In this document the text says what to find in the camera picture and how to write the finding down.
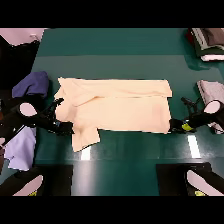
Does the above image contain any white garment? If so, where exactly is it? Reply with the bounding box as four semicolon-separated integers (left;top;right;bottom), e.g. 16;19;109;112
200;53;224;63

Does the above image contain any red garment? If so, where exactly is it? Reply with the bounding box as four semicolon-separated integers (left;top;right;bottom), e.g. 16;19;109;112
185;28;196;45

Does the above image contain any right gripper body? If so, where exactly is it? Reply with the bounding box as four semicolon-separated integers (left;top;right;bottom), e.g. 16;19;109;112
168;118;185;134

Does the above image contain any cream T-shirt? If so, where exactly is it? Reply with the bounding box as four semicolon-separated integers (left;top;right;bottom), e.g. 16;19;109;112
54;77;174;153

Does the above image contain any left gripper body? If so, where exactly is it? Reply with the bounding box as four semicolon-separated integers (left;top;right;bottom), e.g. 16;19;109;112
52;121;75;136

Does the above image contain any dark green garment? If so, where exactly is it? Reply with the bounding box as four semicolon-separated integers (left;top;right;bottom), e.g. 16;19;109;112
193;39;224;58

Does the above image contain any purple-blue garment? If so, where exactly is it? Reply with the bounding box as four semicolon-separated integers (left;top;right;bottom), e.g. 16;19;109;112
11;70;51;100

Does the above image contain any grey-brown garment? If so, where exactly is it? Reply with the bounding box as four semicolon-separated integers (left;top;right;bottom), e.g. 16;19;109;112
202;28;224;51

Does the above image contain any black garment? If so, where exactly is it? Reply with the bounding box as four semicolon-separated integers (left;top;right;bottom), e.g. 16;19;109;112
0;34;41;91

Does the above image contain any lavender garment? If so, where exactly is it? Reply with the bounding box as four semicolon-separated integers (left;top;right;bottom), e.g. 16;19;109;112
2;126;37;172

